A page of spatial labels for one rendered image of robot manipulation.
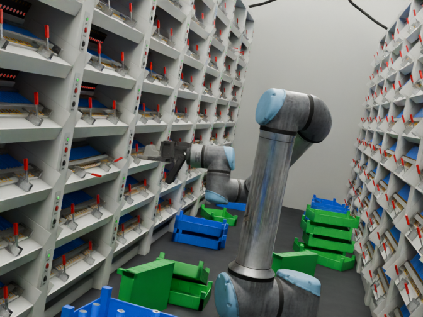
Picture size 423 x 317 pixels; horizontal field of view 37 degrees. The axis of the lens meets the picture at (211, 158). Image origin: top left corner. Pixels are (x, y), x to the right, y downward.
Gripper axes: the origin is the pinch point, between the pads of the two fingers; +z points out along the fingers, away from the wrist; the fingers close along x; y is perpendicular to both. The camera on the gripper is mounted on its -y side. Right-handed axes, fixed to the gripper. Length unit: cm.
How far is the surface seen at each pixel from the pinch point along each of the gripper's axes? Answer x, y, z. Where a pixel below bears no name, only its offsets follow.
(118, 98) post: -16.1, 22.9, 15.5
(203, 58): -156, 53, 6
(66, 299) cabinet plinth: 14, -55, 23
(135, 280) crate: 16.0, -44.3, -4.4
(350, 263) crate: -161, -70, -94
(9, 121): 82, 14, 13
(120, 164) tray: -15.7, -4.7, 13.0
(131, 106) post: -16.1, 19.8, 9.6
